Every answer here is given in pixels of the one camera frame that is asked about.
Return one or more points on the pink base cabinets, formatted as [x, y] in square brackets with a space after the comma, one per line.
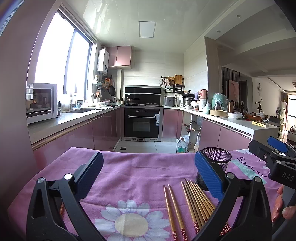
[200, 132]
[98, 130]

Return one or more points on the teal round appliance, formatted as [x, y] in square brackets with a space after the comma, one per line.
[221, 99]

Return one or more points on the ceiling light panel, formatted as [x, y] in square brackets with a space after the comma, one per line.
[146, 29]

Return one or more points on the white water heater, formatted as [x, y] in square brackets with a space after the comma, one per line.
[103, 58]

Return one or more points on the green plastic water bottle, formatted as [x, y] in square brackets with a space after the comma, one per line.
[181, 147]

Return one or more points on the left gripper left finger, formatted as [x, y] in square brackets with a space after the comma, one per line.
[55, 212]

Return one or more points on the pink floral tablecloth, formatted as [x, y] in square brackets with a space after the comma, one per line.
[133, 183]

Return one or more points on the pink left base cabinets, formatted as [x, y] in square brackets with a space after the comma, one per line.
[98, 130]

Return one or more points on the pink thermos kettle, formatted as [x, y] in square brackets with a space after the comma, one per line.
[203, 95]

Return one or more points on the round wooden steamer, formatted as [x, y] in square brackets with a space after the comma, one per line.
[219, 113]

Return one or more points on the yellow box on counter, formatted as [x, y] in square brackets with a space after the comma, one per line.
[261, 124]

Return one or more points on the silver rice cooker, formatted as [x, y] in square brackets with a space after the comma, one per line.
[169, 101]

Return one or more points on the kitchen window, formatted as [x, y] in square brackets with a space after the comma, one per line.
[64, 58]

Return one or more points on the white plastic bag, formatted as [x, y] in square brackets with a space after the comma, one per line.
[235, 115]

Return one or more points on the right human hand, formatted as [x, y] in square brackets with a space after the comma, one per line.
[278, 209]

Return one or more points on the white microwave oven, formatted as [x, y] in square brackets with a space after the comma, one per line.
[41, 102]

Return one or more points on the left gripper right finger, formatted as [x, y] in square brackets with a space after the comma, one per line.
[253, 220]

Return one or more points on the black wall spice rack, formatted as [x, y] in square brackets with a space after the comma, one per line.
[173, 84]

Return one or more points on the black hanging frying pan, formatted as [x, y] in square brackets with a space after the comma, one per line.
[111, 89]

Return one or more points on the black mesh utensil holder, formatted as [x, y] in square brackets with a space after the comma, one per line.
[211, 163]

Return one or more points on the pink wall cabinet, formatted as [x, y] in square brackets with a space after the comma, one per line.
[120, 57]

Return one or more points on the pink right base cabinets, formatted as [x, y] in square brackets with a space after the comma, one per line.
[200, 132]

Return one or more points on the black built-in oven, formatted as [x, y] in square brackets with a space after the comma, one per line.
[142, 123]

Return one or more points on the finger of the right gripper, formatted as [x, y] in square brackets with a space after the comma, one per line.
[268, 154]
[277, 144]

